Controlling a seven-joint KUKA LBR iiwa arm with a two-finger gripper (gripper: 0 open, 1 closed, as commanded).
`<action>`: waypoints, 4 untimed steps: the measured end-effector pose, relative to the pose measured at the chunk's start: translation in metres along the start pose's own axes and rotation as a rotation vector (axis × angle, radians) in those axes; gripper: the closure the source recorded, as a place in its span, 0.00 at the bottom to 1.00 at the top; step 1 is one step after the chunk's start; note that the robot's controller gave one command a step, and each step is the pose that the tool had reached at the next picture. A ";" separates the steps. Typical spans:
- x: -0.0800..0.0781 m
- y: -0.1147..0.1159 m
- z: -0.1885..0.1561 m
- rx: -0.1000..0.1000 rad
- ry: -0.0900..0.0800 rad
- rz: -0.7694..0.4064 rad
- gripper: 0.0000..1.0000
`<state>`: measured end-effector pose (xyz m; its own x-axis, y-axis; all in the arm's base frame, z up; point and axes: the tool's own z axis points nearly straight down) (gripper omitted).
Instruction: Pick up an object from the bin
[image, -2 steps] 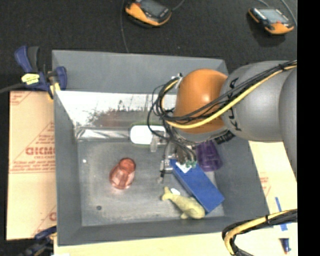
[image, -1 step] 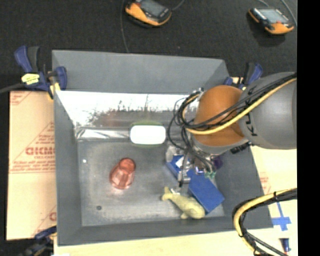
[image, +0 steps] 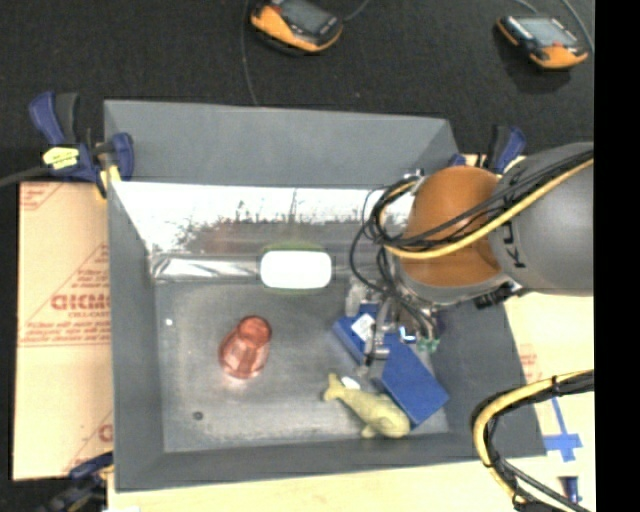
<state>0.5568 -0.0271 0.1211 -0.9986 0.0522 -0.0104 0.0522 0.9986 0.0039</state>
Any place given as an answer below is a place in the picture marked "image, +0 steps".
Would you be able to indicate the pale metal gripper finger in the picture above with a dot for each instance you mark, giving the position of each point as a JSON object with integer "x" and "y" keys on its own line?
{"x": 370, "y": 345}
{"x": 380, "y": 361}

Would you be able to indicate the blue flat box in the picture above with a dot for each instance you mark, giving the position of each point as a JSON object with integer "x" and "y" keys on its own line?
{"x": 410, "y": 382}

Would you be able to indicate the pale yellow toy whale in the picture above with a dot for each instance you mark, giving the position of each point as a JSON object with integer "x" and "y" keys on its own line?
{"x": 377, "y": 410}

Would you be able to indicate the white and green sponge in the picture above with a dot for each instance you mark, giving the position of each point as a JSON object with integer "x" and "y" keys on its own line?
{"x": 296, "y": 270}

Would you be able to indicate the grey metal bin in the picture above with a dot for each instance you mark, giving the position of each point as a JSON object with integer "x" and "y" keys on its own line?
{"x": 280, "y": 150}

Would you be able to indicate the brown cardboard board red print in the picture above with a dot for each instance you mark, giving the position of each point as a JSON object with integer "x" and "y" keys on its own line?
{"x": 60, "y": 350}

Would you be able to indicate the black cylinder on white bracket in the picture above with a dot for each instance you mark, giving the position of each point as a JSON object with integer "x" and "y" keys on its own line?
{"x": 495, "y": 296}

